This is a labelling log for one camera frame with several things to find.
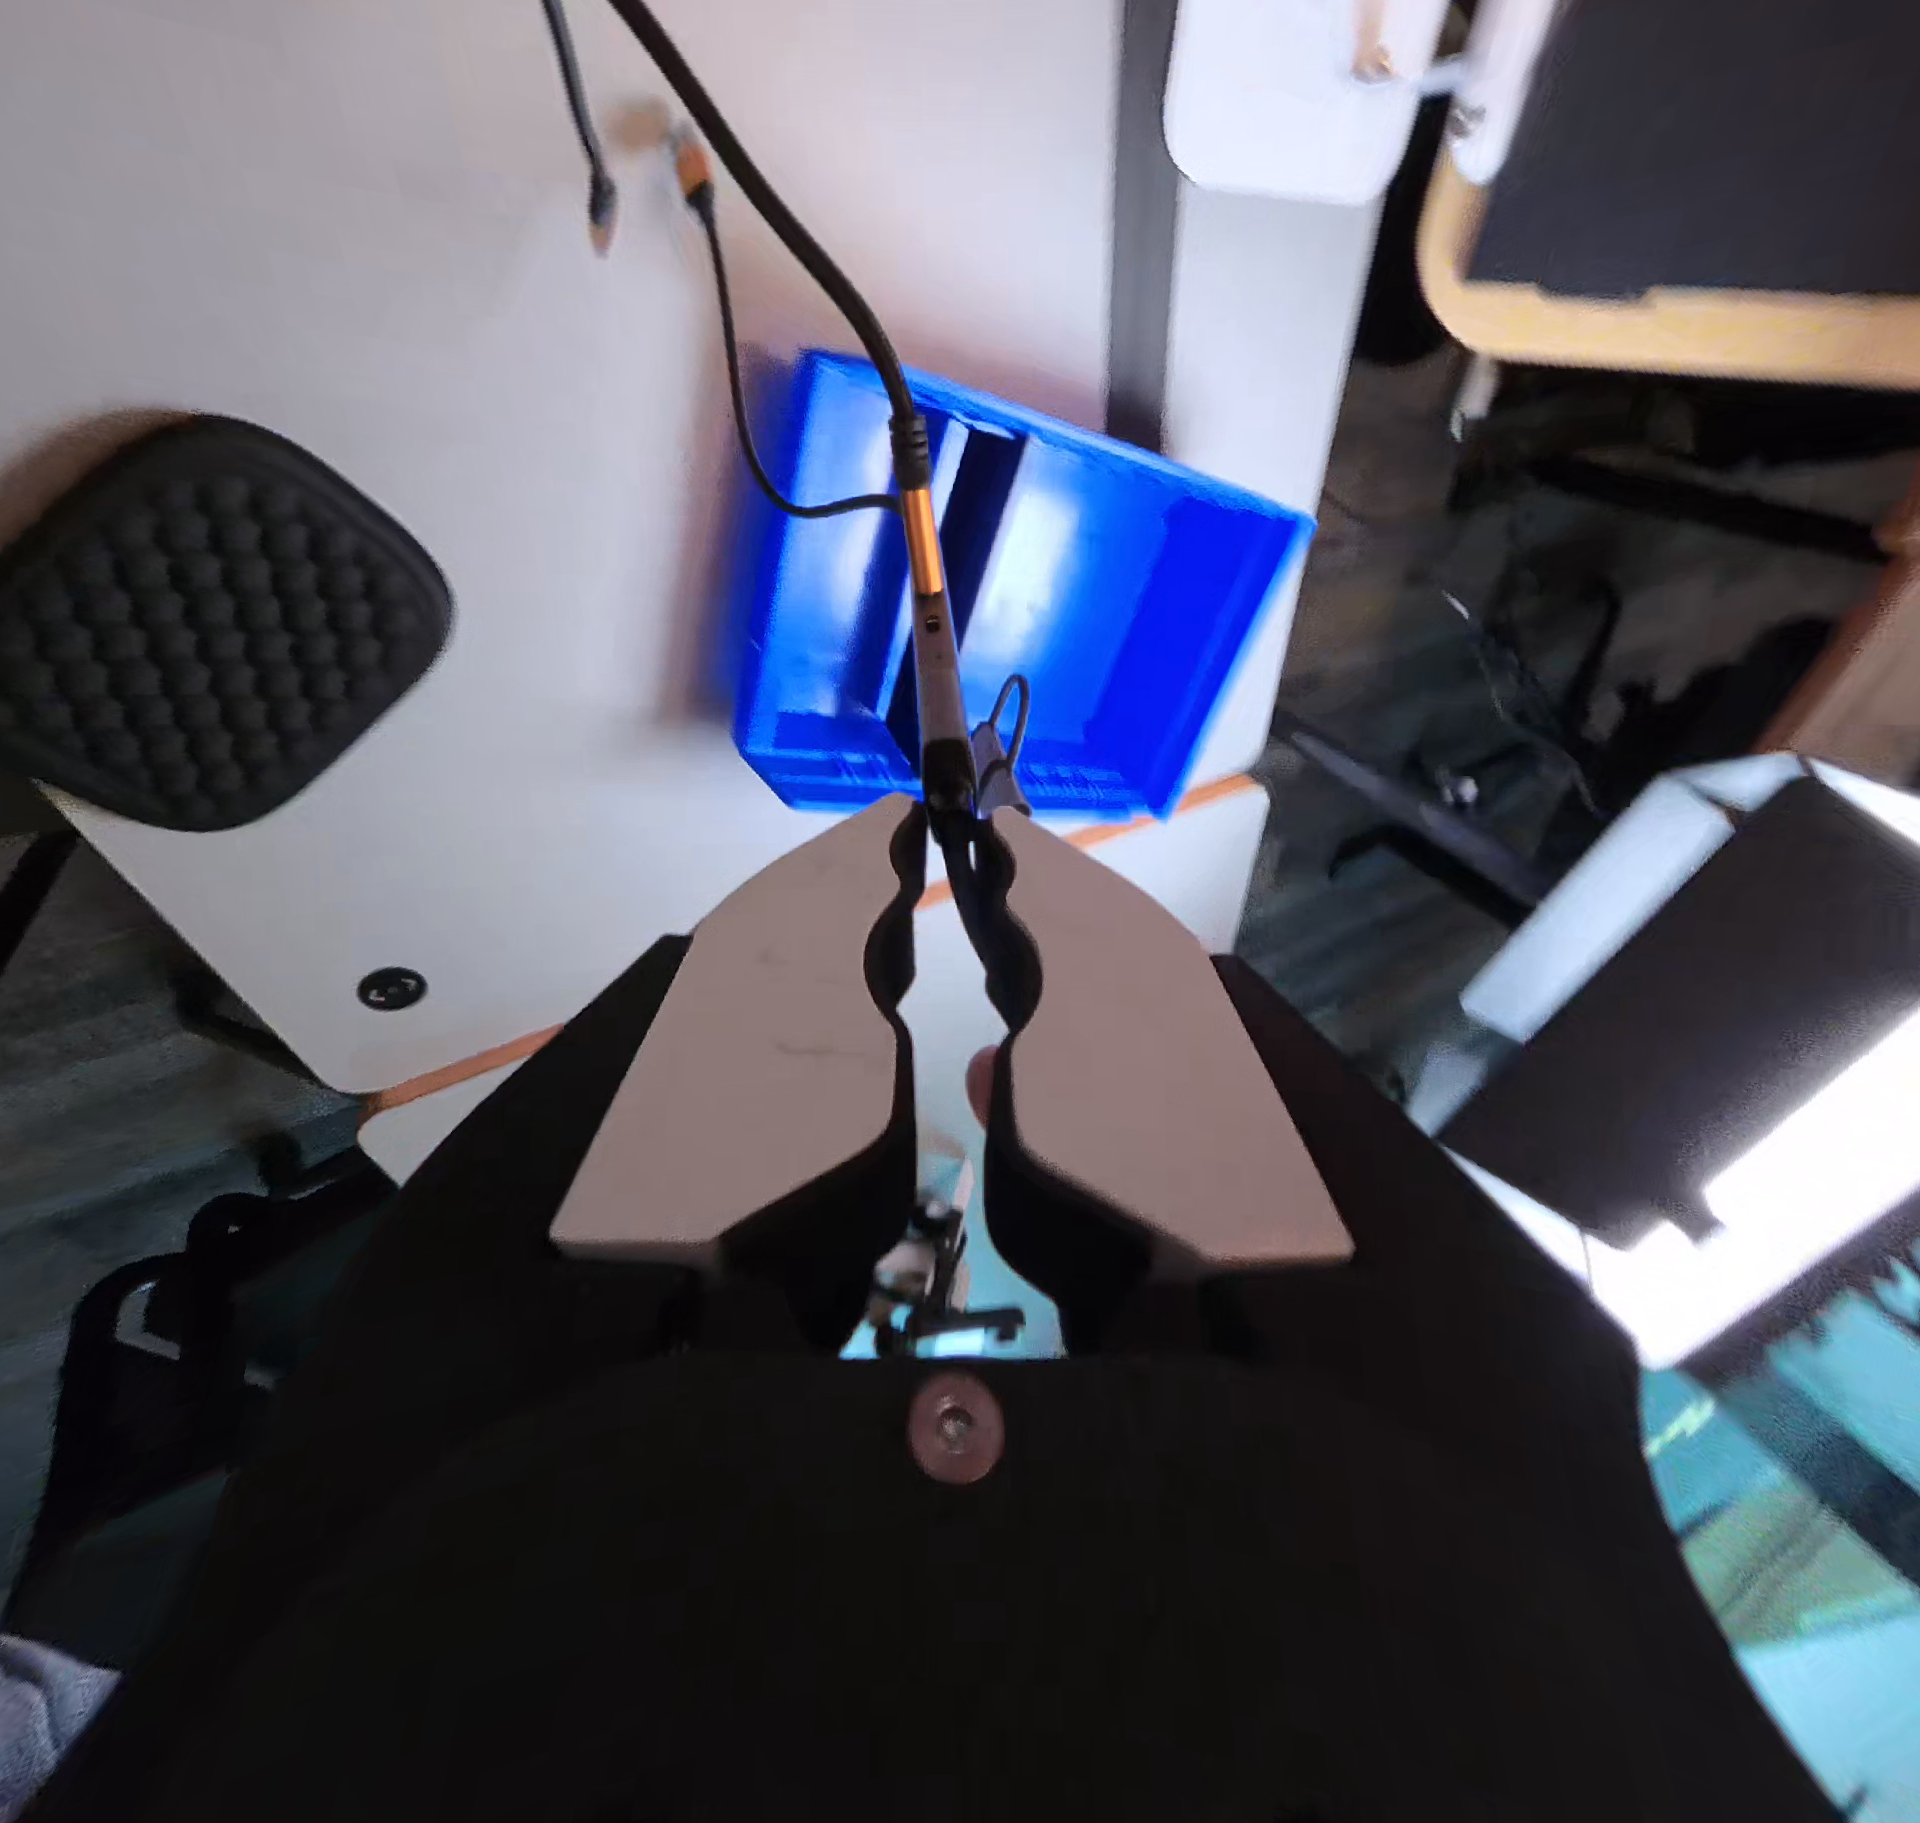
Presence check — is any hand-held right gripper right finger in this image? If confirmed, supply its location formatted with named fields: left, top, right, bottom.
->
left=973, top=809, right=1359, bottom=1307

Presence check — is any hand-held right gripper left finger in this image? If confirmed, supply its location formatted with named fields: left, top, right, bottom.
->
left=549, top=793, right=933, bottom=1321

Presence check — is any blue plastic bin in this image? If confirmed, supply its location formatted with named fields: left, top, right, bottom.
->
left=727, top=347, right=1320, bottom=819

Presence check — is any black cable with orange plugs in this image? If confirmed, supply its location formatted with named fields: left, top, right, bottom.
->
left=503, top=0, right=950, bottom=613

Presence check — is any white-framed black panel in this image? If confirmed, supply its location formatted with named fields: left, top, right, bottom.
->
left=1441, top=749, right=1920, bottom=1375

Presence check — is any black backpack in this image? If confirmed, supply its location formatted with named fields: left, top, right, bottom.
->
left=44, top=1177, right=393, bottom=1555

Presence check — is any black bumpy wrist pad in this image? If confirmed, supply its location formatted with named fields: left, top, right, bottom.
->
left=0, top=413, right=457, bottom=835

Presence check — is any person's leg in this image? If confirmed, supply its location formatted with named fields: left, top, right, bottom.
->
left=0, top=1627, right=127, bottom=1823

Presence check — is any white tabletop stand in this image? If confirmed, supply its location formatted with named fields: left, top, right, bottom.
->
left=1163, top=0, right=1579, bottom=205

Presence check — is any white stand with black board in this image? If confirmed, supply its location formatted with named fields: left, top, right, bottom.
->
left=1416, top=0, right=1920, bottom=387

